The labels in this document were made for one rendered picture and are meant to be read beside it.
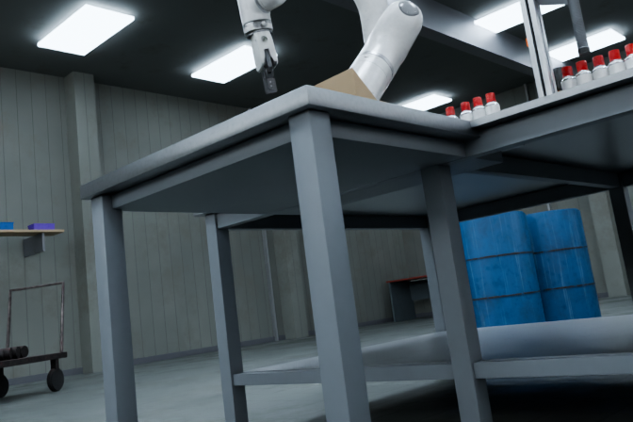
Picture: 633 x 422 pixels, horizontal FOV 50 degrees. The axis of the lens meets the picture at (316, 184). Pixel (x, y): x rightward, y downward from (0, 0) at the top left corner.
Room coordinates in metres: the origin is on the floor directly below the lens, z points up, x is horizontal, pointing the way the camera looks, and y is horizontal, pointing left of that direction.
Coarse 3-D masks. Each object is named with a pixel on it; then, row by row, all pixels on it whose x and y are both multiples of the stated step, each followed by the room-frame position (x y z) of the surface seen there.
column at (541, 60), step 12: (528, 0) 2.03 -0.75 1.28; (528, 12) 2.04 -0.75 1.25; (540, 12) 2.04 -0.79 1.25; (528, 24) 2.04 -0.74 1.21; (540, 24) 2.03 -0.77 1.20; (528, 36) 2.04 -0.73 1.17; (540, 36) 2.02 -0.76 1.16; (540, 48) 2.02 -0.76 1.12; (540, 60) 2.03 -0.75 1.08; (540, 72) 2.04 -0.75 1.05; (552, 72) 2.04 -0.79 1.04; (540, 84) 2.04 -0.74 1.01; (552, 84) 2.04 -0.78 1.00; (540, 96) 2.04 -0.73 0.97
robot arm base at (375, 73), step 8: (360, 56) 1.80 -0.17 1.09; (368, 56) 1.79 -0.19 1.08; (376, 56) 1.79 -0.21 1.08; (352, 64) 1.80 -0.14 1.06; (360, 64) 1.77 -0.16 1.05; (368, 64) 1.76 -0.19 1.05; (376, 64) 1.77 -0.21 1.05; (384, 64) 1.79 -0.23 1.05; (360, 72) 1.75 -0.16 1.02; (368, 72) 1.75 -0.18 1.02; (376, 72) 1.76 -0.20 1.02; (384, 72) 1.78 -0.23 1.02; (368, 80) 1.74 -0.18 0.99; (376, 80) 1.75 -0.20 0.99; (384, 80) 1.78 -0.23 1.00; (368, 88) 1.73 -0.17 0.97; (376, 88) 1.75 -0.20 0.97; (384, 88) 1.79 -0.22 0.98; (376, 96) 1.75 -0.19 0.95
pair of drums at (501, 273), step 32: (480, 224) 5.24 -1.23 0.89; (512, 224) 5.25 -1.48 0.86; (544, 224) 5.61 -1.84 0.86; (576, 224) 5.67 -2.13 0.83; (480, 256) 5.25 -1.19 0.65; (512, 256) 5.23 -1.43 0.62; (544, 256) 5.63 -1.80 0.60; (576, 256) 5.63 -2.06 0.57; (480, 288) 5.28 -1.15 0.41; (512, 288) 5.22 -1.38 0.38; (544, 288) 5.65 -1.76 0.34; (576, 288) 5.61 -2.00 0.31; (480, 320) 5.31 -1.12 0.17; (512, 320) 5.22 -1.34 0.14; (544, 320) 5.40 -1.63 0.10
